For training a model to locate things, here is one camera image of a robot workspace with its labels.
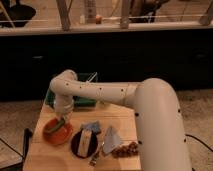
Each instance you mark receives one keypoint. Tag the green pepper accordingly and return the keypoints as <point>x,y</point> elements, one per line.
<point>53,125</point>

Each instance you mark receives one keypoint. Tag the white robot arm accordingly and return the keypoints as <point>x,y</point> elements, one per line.
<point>158,116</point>

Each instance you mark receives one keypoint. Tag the red bowl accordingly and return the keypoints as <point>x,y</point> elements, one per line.
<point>60,136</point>

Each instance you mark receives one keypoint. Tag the green tray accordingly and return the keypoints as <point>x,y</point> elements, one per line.
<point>78,101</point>

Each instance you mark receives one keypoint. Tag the white brush in tray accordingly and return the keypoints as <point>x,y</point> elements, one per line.
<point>92,76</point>

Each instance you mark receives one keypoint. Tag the blue sponge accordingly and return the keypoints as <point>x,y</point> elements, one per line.
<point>92,126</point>

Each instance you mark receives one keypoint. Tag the beige block on plate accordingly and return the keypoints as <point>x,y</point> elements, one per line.
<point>84,143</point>

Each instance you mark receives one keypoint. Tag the grey triangular cloth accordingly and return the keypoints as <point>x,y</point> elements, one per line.
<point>111,140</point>

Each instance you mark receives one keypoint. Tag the black round plate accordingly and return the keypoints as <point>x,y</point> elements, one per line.
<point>75,144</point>

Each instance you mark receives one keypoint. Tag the metal fork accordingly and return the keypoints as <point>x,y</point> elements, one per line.
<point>95,156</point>

